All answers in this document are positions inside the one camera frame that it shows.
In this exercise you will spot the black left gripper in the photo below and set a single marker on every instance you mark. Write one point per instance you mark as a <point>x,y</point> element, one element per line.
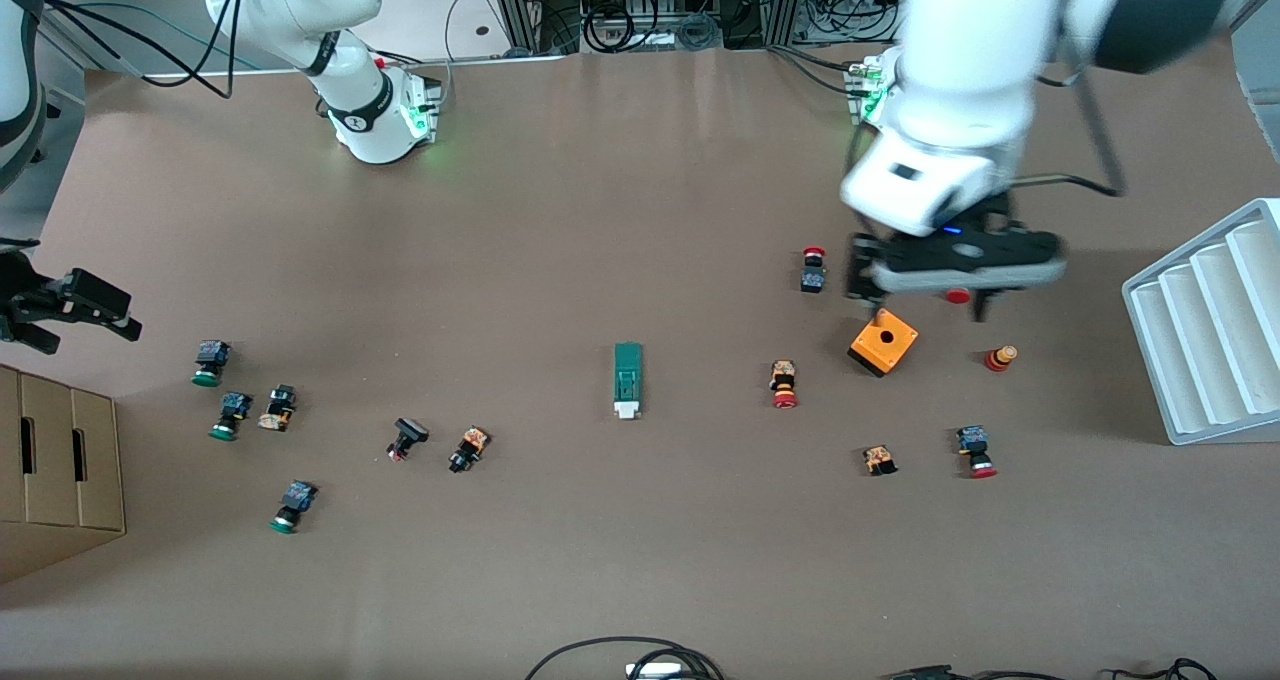
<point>858,270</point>

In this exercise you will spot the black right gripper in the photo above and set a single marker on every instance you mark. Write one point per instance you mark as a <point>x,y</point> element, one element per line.
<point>28,300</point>

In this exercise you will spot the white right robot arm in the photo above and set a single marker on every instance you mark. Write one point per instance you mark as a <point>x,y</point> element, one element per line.
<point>300,0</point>

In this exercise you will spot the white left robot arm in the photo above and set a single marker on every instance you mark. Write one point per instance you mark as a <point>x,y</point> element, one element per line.
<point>960,60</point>

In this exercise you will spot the red yellow button head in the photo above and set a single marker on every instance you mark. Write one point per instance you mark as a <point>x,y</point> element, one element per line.
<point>1000,357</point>

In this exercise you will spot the red button black contact block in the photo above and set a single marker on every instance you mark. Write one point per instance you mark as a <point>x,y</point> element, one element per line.
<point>813,270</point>

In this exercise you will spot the brown cardboard box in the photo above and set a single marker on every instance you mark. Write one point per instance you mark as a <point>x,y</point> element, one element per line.
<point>60,460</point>

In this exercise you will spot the green pushbutton blue contact block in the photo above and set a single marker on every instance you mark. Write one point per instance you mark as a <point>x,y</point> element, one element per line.
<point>230,416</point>
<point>293,506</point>
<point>210,362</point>

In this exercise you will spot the red button orange contact block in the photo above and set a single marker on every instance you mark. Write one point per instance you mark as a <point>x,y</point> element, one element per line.
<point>784,384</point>

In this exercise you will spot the small orange contact block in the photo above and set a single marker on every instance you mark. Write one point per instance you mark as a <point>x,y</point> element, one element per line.
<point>879,459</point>

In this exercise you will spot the black button orange contact block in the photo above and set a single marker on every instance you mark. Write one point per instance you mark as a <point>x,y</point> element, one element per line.
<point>278,407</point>

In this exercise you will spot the white ridged tray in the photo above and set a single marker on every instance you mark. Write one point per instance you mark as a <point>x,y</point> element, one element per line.
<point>1210,330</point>

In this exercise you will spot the black selector orange contact block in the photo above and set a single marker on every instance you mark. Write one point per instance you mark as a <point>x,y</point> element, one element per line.
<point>469,449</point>

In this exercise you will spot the white plug adapter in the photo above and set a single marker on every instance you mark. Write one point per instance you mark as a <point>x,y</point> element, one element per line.
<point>655,671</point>

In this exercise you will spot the orange button enclosure box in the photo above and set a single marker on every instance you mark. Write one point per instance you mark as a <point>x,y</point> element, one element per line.
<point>884,345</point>

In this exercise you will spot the black flat-head switch red terminals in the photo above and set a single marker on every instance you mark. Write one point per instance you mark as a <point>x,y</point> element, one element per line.
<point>406,437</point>

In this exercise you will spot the aluminium frame rack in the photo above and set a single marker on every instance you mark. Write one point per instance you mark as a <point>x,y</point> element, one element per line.
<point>520,0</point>

